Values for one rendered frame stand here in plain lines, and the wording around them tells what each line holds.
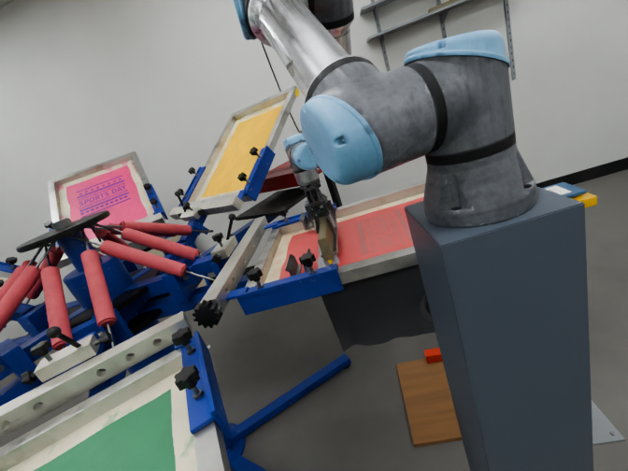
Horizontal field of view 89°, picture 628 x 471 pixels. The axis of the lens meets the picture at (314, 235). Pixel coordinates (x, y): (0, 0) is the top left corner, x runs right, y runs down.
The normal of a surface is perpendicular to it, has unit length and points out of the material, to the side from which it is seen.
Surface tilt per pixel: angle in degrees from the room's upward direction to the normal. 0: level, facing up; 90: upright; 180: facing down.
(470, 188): 73
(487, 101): 92
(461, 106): 96
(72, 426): 90
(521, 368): 90
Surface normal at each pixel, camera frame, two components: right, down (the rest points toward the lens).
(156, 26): -0.06, 0.39
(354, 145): 0.20, 0.35
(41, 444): 0.42, 0.19
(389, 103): 0.06, -0.12
